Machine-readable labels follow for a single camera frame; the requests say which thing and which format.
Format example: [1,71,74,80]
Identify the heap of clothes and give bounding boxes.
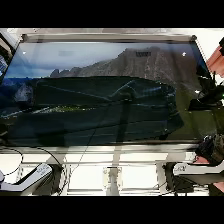
[194,132,224,167]

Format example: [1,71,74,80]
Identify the black cable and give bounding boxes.
[29,145,67,196]
[0,145,25,178]

